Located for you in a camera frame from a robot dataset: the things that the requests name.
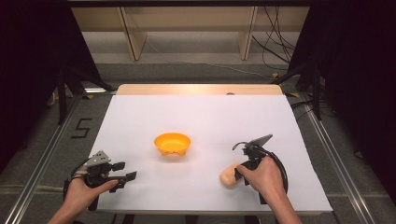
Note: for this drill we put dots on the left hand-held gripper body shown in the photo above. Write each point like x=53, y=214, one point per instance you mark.
x=97, y=170

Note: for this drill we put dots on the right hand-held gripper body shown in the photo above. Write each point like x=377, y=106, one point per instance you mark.
x=255, y=154

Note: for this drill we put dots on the beige bread roll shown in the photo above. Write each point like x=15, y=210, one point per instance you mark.
x=229, y=177

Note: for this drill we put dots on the person's right hand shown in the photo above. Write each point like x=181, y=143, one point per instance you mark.
x=264, y=177

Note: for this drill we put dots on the person's left hand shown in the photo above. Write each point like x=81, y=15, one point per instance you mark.
x=83, y=192

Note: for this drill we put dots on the orange plastic bowl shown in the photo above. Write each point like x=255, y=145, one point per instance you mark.
x=172, y=143

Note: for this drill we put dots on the white paper sheet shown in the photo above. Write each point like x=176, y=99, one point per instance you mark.
x=199, y=124

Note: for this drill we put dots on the yellow tape piece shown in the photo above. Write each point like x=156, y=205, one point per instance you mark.
x=88, y=96
x=275, y=75
x=292, y=94

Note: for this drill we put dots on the black metal stand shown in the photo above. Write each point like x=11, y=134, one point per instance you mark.
x=316, y=90
x=63, y=93

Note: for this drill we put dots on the light wooden table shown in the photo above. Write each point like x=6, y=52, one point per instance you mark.
x=193, y=89

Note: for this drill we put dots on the black curtain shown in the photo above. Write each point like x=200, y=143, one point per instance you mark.
x=34, y=77
x=358, y=93

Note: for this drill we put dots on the light wooden desk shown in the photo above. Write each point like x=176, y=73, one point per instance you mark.
x=186, y=18

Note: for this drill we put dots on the aluminium floor rail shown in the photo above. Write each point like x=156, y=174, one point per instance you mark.
x=40, y=168
x=339, y=165

